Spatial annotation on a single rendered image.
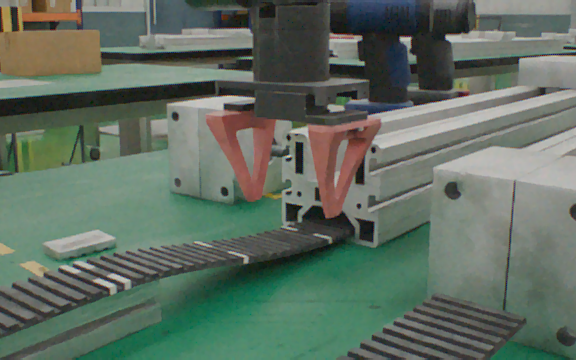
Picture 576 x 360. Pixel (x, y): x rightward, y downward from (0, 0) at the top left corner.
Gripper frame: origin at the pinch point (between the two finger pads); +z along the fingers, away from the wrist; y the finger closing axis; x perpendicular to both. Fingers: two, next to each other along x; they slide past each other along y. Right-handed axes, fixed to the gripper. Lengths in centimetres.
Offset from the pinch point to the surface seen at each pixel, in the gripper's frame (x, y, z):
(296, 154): -5.2, 3.6, -2.2
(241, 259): 8.1, -2.1, 2.3
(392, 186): -7.0, -4.9, -0.3
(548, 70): -62, 1, -7
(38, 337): 23.1, -1.7, 2.4
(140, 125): -134, 187, 27
